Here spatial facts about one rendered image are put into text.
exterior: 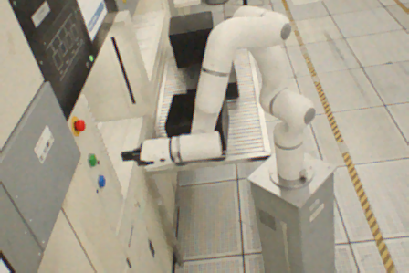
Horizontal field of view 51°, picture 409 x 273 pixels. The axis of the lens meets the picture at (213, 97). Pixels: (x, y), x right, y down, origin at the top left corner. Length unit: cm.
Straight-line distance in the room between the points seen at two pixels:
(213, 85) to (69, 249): 69
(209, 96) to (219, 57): 12
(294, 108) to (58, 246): 92
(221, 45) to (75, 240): 75
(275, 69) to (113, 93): 98
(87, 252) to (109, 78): 94
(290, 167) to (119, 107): 94
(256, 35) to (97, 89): 109
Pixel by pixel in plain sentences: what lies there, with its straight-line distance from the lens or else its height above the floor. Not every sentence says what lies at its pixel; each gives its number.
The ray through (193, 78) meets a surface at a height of 86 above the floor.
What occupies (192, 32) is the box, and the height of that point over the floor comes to 100.
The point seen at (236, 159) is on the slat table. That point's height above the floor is 76.
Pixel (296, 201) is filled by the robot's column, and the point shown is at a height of 76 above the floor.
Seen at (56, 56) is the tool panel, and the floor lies 158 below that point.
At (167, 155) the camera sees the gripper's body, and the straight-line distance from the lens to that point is 139.
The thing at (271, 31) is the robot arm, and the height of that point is 152.
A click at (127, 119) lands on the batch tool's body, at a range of 225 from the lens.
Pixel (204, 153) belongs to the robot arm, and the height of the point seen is 120.
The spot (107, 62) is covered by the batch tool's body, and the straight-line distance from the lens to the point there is 210.
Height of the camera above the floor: 210
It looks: 33 degrees down
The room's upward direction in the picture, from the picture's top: 11 degrees counter-clockwise
